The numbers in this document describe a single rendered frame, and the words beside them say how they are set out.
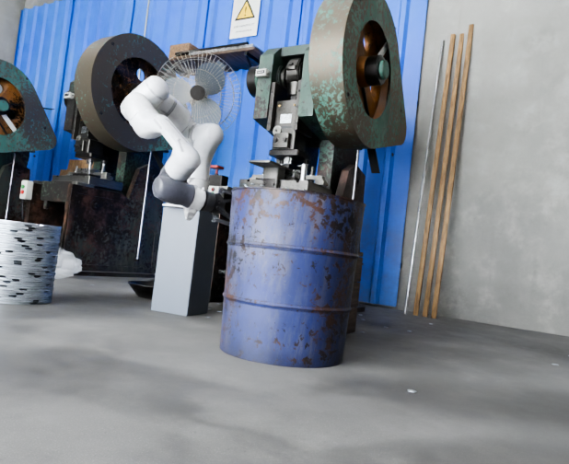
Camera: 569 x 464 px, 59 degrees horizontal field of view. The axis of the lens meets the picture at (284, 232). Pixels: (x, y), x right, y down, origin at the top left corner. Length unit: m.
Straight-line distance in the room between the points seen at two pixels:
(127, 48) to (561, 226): 3.11
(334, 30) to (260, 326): 1.58
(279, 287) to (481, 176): 2.55
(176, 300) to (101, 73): 1.95
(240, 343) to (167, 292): 0.84
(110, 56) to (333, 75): 1.77
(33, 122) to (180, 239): 3.44
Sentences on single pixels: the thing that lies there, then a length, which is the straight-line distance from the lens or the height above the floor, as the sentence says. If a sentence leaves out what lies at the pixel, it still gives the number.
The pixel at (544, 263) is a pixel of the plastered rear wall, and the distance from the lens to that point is 3.62.
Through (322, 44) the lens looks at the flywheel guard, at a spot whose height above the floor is 1.31.
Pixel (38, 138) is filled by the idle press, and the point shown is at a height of 1.14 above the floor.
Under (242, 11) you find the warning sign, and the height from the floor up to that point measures 2.46.
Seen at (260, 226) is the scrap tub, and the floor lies 0.37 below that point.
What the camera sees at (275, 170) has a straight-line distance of 2.75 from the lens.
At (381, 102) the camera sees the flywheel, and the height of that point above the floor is 1.25.
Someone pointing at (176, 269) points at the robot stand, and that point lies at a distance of 2.20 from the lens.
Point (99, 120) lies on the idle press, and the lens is 3.64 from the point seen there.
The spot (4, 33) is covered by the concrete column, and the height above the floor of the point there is 2.67.
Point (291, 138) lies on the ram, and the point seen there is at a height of 0.95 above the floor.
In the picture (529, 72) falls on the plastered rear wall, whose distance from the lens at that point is 3.89.
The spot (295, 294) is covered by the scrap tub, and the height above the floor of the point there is 0.20.
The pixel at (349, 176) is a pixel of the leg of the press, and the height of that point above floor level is 0.81.
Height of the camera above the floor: 0.30
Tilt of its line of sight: 3 degrees up
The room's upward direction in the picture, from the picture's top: 6 degrees clockwise
